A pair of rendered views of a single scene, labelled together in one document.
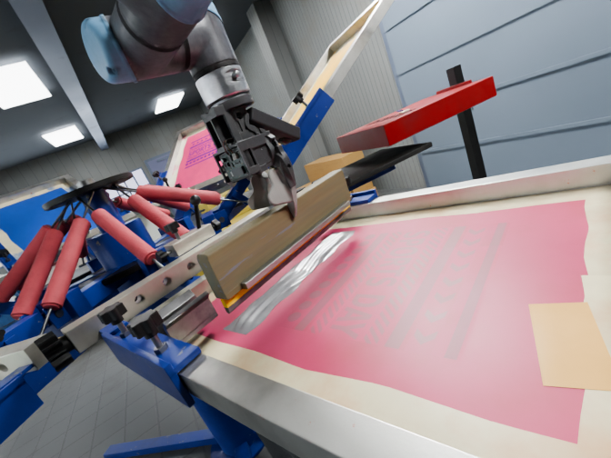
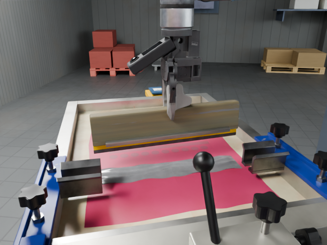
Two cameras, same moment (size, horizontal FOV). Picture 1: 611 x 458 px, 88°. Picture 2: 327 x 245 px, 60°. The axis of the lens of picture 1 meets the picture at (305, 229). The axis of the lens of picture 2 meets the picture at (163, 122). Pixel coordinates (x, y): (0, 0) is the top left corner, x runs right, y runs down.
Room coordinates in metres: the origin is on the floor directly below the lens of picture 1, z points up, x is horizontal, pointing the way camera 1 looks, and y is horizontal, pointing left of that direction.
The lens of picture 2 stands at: (1.14, 0.36, 1.34)
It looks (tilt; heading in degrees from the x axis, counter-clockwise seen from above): 22 degrees down; 211
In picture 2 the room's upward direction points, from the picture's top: straight up
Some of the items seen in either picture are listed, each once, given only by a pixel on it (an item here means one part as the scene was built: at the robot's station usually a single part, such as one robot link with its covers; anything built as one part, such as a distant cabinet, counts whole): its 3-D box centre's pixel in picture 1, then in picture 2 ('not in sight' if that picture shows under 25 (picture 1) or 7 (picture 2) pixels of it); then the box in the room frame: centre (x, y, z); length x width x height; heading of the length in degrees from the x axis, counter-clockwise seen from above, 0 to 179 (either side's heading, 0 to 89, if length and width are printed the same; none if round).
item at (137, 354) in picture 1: (150, 353); (294, 170); (0.48, 0.32, 0.98); 0.30 x 0.05 x 0.07; 44
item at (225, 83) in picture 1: (225, 89); (176, 19); (0.55, 0.03, 1.31); 0.08 x 0.08 x 0.05
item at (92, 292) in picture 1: (135, 263); not in sight; (1.26, 0.68, 0.99); 0.82 x 0.79 x 0.12; 44
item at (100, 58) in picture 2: not in sight; (114, 51); (-3.89, -4.02, 0.42); 1.51 x 1.19 x 0.85; 24
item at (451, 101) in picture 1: (409, 118); not in sight; (1.60, -0.70, 1.06); 0.61 x 0.46 x 0.12; 104
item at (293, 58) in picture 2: not in sight; (291, 60); (-6.00, -0.54, 0.22); 1.23 x 0.84 x 0.45; 114
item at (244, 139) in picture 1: (243, 140); (179, 56); (0.55, 0.04, 1.23); 0.09 x 0.08 x 0.12; 134
